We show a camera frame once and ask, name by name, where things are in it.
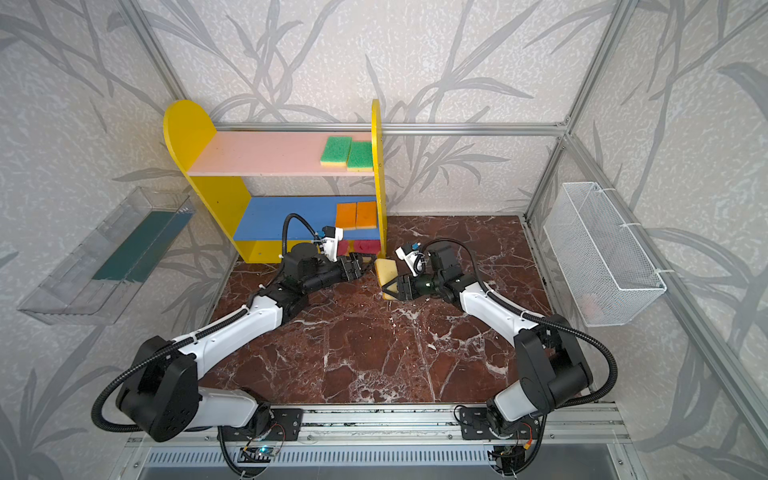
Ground orange sponge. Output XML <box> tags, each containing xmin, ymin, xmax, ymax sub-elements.
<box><xmin>355</xmin><ymin>201</ymin><xmax>378</xmax><ymax>230</ymax></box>

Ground yellow sponge green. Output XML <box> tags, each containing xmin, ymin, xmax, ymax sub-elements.
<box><xmin>346</xmin><ymin>141</ymin><xmax>374</xmax><ymax>172</ymax></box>

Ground green top sponge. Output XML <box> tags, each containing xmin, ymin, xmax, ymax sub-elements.
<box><xmin>320</xmin><ymin>136</ymin><xmax>353</xmax><ymax>168</ymax></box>

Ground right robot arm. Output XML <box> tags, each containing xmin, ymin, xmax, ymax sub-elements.
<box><xmin>376</xmin><ymin>238</ymin><xmax>619</xmax><ymax>436</ymax></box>

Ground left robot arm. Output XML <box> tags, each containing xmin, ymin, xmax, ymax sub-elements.
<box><xmin>91</xmin><ymin>243</ymin><xmax>375</xmax><ymax>442</ymax></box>

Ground yellow shelf pink blue boards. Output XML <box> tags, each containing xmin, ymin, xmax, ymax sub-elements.
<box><xmin>163</xmin><ymin>100</ymin><xmax>387</xmax><ymax>264</ymax></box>

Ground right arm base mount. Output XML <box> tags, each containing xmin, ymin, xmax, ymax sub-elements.
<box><xmin>453</xmin><ymin>405</ymin><xmax>541</xmax><ymax>442</ymax></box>

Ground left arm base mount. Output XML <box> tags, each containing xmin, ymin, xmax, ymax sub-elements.
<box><xmin>217</xmin><ymin>408</ymin><xmax>304</xmax><ymax>442</ymax></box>

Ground white wire mesh basket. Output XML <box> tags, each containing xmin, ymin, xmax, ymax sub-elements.
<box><xmin>544</xmin><ymin>182</ymin><xmax>667</xmax><ymax>327</ymax></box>

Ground clear plastic wall bin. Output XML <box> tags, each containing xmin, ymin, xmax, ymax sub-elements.
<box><xmin>18</xmin><ymin>187</ymin><xmax>195</xmax><ymax>326</ymax></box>

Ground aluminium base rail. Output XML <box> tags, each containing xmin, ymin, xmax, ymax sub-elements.
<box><xmin>124</xmin><ymin>403</ymin><xmax>638</xmax><ymax>474</ymax></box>

